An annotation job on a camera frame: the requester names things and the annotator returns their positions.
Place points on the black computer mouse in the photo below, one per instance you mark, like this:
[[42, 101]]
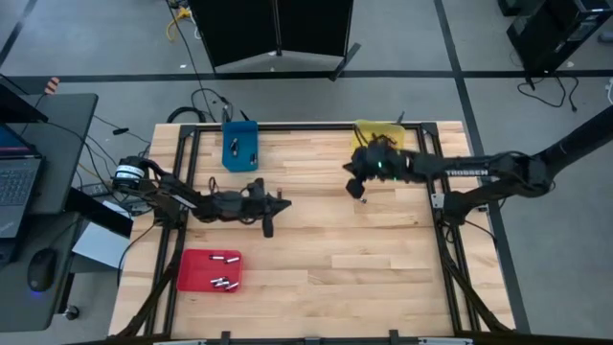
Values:
[[42, 269]]

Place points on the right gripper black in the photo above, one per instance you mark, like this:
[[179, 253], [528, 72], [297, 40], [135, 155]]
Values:
[[383, 163]]

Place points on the small dark silver-tipped battery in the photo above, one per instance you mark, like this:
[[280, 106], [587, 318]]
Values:
[[362, 200]]

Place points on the black flat screen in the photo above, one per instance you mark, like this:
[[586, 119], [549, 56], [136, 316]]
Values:
[[19, 105]]

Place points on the black equipment cabinet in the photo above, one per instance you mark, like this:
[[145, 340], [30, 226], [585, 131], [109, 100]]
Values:
[[551, 33]]

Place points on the red plastic bin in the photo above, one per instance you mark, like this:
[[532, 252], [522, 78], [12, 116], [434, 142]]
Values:
[[196, 270]]

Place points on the black metal table frame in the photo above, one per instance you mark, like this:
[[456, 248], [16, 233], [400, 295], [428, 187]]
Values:
[[306, 127]]

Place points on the white paper sheet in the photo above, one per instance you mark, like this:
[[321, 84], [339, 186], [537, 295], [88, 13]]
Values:
[[98, 244]]

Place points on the silver red-print battery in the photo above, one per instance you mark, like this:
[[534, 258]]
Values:
[[232, 259]]

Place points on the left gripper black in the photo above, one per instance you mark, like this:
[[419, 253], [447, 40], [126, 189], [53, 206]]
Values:
[[234, 203]]

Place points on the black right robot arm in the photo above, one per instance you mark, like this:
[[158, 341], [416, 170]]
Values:
[[479, 167]]

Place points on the black desk caster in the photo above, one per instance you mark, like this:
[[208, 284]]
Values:
[[72, 313]]

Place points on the orange striped tag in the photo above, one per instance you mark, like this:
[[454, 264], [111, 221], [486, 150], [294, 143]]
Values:
[[52, 85]]

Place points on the yellow plastic bin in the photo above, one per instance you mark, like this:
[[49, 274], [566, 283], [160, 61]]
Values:
[[383, 128]]

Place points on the black silver battery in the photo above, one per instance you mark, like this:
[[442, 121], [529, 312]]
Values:
[[218, 280]]

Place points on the black power strip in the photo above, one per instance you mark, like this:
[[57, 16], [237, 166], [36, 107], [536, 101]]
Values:
[[96, 190]]

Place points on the black side desk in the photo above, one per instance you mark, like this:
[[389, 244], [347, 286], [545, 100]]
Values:
[[62, 144]]

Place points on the blue plastic bin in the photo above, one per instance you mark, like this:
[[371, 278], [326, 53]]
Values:
[[242, 134]]

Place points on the black laptop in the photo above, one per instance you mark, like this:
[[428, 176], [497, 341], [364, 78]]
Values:
[[19, 187]]

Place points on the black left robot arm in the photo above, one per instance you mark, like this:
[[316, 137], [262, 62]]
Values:
[[167, 191]]

